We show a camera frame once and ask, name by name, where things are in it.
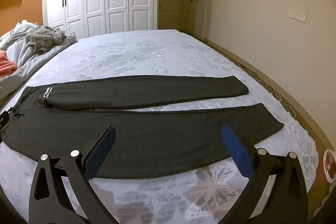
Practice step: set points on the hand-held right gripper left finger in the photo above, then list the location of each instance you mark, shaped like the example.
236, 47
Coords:
101, 150

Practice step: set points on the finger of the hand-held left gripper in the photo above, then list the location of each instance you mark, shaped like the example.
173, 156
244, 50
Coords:
3, 120

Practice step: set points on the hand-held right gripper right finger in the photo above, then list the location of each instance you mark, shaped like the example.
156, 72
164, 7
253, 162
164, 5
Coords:
236, 148

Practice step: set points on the black pants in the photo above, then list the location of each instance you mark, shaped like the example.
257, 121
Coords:
157, 134

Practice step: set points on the orange cloth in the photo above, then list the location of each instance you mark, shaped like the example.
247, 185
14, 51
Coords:
6, 64

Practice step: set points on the grey duvet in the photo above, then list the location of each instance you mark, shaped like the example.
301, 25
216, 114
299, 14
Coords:
23, 61

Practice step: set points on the crumpled grey garment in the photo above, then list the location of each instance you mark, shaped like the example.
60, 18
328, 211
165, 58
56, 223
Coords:
43, 37

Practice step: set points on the round pink white object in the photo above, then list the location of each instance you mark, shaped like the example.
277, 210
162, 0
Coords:
329, 166

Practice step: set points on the bed with butterfly sheet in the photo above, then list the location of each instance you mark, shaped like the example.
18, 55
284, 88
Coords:
147, 56

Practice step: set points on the dark built-in cabinet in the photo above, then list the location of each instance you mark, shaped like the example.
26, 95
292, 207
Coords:
197, 3

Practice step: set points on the white wall socket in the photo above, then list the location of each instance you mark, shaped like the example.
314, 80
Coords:
296, 16

